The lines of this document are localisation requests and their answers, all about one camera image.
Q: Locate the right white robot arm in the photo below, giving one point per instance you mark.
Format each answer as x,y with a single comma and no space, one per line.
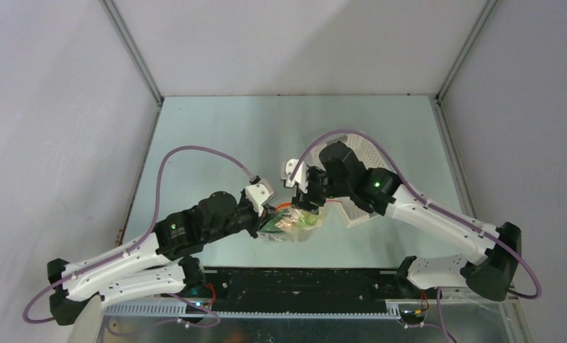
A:
487,259

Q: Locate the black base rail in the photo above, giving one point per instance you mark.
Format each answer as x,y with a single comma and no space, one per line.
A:
303,291

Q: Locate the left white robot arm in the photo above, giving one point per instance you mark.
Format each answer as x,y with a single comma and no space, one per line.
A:
164,262

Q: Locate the clear zip top bag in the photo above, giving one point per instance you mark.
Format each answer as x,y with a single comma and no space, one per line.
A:
291,234

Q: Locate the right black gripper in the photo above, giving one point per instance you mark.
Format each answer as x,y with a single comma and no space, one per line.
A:
304,195

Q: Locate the white plastic basket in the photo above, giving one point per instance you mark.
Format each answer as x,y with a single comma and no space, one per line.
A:
361,185

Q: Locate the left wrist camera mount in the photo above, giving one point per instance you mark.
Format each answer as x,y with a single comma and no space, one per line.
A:
259,194

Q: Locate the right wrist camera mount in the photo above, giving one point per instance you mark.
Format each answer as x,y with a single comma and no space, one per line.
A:
295,174

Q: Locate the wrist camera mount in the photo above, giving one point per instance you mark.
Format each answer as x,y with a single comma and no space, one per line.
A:
259,194
295,174

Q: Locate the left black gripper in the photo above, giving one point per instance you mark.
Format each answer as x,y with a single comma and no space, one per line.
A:
257,221

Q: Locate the pale green cabbage leaf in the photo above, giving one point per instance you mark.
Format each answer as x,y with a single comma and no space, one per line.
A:
302,219

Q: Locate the green bok choy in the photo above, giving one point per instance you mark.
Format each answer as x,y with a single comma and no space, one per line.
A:
274,226

